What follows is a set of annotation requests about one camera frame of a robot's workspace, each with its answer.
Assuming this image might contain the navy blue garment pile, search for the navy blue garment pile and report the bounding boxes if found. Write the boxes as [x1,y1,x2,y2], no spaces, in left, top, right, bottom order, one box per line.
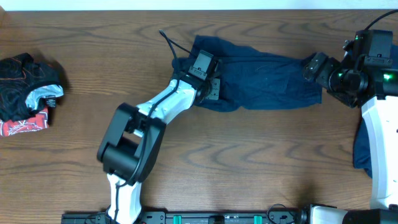
[352,43,398,179]

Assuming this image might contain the black patterned folded garment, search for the black patterned folded garment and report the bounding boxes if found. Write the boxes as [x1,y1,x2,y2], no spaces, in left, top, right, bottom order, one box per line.
[1,53,64,121]

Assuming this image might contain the red patterned folded garment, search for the red patterned folded garment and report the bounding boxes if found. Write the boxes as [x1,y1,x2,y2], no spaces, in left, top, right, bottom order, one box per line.
[1,107,49,137]

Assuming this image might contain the navy blue shorts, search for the navy blue shorts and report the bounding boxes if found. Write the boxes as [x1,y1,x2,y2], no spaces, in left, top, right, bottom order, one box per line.
[172,35,322,112]

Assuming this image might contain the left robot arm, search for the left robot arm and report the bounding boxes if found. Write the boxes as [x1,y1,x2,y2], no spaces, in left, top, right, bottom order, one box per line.
[97,73,220,223]

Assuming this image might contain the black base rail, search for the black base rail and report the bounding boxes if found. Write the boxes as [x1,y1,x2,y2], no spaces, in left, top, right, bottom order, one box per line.
[61,209,309,224]

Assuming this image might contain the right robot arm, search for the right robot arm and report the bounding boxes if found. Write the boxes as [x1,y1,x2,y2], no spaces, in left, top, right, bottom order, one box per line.
[297,28,397,223]

